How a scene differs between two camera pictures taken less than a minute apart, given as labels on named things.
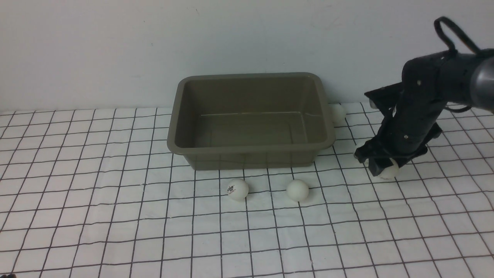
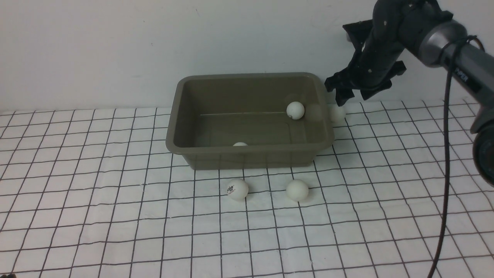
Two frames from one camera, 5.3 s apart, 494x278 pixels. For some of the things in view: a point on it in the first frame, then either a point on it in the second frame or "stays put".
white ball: [390, 172] → [295, 110]
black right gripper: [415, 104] → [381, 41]
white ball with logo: [237, 189] stays put
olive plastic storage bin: [249, 120] stays put
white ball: [339, 113] stays put
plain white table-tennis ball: [297, 190] stays put
